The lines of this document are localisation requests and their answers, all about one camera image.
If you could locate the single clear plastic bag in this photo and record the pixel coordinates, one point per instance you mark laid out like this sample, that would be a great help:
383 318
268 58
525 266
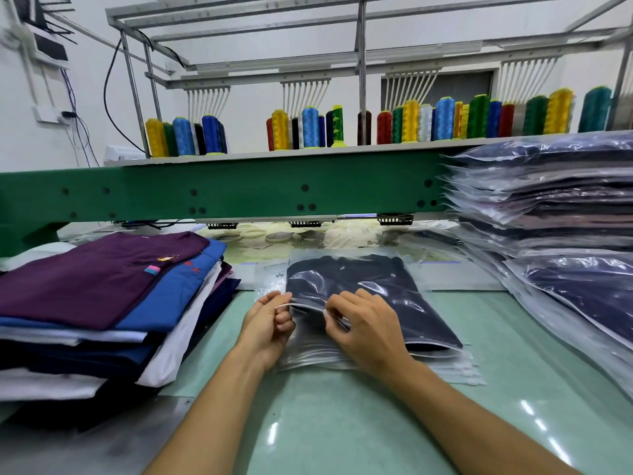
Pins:
435 326

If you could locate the person's right hand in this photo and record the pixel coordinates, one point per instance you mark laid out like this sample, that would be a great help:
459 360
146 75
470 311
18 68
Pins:
371 331

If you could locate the person's left forearm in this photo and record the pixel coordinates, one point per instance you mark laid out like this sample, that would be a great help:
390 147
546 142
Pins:
208 420

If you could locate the person's left hand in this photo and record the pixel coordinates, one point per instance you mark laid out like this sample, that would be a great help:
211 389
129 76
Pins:
265 331

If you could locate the stack of bagged garments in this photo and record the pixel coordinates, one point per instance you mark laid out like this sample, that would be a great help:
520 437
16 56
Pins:
564 222

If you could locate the person's right forearm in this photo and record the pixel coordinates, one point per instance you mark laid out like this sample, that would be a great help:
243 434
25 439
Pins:
475 430

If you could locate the green machine beam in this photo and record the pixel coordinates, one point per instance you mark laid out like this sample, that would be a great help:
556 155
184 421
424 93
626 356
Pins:
237 188

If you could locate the white box device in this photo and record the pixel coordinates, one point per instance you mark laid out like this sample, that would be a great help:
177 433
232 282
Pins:
124 155

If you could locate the wall router with antennas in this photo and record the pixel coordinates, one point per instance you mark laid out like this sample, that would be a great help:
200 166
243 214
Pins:
45 44

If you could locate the grey metal thread rack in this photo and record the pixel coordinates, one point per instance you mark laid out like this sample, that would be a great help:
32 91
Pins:
361 54

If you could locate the navy garment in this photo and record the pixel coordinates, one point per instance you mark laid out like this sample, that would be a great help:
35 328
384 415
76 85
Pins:
346 274

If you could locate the white wall socket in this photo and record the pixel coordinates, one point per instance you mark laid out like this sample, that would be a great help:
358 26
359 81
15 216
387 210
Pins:
49 114

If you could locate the row of coloured thread spools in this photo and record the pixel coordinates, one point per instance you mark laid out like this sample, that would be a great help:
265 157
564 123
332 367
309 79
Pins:
435 121

